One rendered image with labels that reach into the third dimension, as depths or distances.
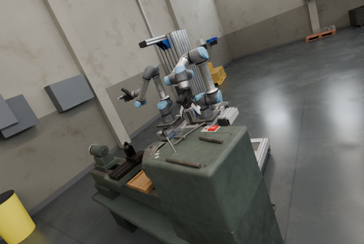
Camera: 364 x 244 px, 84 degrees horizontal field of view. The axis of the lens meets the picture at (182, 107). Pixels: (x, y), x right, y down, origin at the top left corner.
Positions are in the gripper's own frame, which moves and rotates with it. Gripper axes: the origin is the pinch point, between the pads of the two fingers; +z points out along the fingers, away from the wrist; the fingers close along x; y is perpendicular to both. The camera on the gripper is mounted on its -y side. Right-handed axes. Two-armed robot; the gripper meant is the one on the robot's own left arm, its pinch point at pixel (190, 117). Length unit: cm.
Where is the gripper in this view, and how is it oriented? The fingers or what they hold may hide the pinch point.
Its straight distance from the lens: 138.0
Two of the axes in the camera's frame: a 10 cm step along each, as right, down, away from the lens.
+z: 2.5, 9.7, 0.3
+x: -8.1, 1.9, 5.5
